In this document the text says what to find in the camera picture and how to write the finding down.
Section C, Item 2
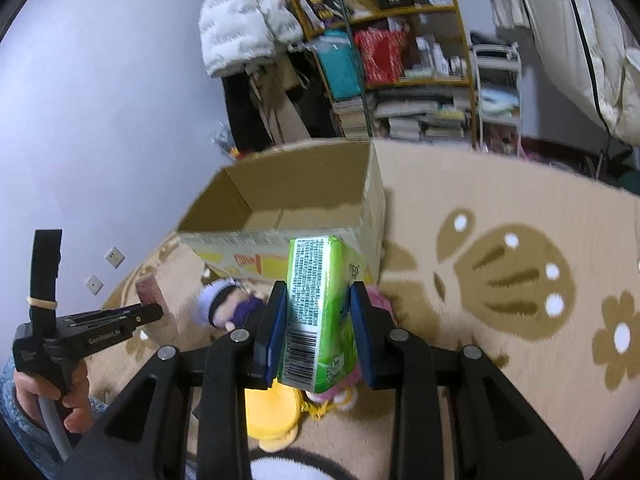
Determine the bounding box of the person's left hand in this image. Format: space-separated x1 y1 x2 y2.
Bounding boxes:
13 360 93 434

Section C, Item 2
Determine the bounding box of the green tissue pack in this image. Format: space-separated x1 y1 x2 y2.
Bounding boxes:
279 235 362 394

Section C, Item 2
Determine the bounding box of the plastic bag with toys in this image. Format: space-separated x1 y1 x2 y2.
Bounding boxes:
209 122 240 159

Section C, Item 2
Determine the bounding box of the yellow duck plush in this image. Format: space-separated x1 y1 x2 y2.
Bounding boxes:
244 382 303 453

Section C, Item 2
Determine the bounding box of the wall socket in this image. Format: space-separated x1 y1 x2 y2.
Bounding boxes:
104 247 125 269
85 274 104 296

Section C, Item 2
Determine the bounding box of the wall socket upper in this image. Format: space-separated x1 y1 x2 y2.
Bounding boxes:
104 247 125 269

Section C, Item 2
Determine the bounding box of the wall socket lower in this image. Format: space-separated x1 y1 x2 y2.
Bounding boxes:
85 274 104 296

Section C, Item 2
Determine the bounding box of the purple haired doll plush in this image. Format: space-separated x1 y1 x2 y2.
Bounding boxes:
196 278 266 332

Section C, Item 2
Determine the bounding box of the white folded mattress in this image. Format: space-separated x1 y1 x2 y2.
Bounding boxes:
508 0 640 146

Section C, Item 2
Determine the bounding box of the teal bag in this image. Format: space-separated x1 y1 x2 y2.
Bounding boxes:
314 30 361 101

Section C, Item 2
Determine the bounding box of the pink bear plush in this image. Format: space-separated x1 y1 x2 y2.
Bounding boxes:
306 285 396 420

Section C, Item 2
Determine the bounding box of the white puffer jacket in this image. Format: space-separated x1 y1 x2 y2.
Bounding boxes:
198 0 303 78

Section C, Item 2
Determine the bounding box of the beige patterned carpet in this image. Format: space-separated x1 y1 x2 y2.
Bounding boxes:
84 140 640 480

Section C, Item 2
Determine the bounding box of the red patterned bag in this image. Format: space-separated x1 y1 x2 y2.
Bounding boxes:
354 28 407 84

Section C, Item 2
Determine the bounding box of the stack of books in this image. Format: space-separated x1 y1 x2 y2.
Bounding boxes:
332 98 369 140

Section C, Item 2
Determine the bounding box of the beige coat hanging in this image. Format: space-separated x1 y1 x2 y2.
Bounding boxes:
250 55 310 145

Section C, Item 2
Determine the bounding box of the cardboard box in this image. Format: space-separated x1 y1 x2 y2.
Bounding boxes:
177 140 386 284

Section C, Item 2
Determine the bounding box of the wooden bookshelf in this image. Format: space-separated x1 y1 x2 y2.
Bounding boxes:
292 0 478 148

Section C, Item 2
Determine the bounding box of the white rolling cart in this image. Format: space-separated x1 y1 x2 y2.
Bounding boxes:
472 44 523 157

